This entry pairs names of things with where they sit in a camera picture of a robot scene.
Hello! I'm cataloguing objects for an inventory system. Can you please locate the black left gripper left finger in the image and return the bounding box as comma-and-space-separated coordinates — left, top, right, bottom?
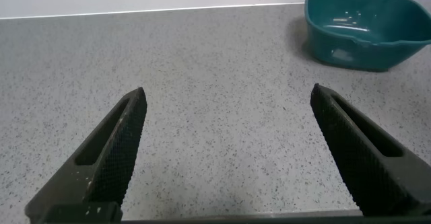
24, 87, 148, 224

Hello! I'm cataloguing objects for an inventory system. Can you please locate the teal square plastic basin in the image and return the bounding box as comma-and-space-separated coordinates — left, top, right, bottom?
304, 0, 431, 72

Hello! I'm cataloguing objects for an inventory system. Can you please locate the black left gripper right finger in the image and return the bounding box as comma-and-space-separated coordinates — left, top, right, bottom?
310, 83, 431, 217

